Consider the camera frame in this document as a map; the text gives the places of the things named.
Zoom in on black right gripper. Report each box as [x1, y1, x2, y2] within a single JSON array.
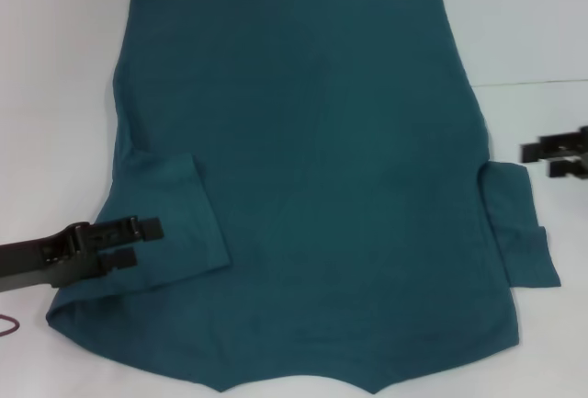
[[521, 125, 588, 179]]

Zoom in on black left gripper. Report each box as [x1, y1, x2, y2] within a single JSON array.
[[0, 217, 165, 293]]

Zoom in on teal blue t-shirt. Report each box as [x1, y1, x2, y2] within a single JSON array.
[[44, 0, 562, 394]]

